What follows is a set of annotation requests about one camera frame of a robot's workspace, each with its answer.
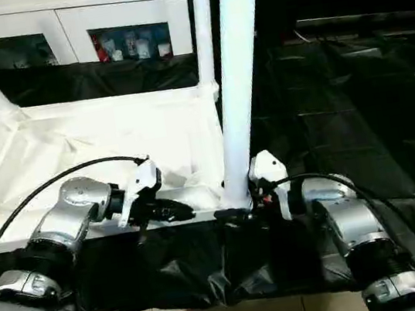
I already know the white cabinet with glass doors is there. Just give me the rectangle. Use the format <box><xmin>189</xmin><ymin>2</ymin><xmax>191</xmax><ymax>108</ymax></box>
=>
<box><xmin>0</xmin><ymin>0</ymin><xmax>198</xmax><ymax>83</ymax></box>

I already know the glossy black mat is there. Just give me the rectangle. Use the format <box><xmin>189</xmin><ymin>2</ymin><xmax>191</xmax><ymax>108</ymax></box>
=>
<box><xmin>0</xmin><ymin>7</ymin><xmax>415</xmax><ymax>311</ymax></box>

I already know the white plastic table top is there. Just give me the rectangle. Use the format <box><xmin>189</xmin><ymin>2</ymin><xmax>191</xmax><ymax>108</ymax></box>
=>
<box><xmin>0</xmin><ymin>78</ymin><xmax>240</xmax><ymax>255</ymax></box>

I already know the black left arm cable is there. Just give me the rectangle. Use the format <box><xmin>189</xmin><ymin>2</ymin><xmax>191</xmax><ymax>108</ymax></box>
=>
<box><xmin>0</xmin><ymin>151</ymin><xmax>163</xmax><ymax>277</ymax></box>

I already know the small red bottle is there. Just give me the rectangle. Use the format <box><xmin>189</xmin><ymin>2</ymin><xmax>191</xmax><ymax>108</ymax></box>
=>
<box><xmin>94</xmin><ymin>38</ymin><xmax>111</xmax><ymax>65</ymax></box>

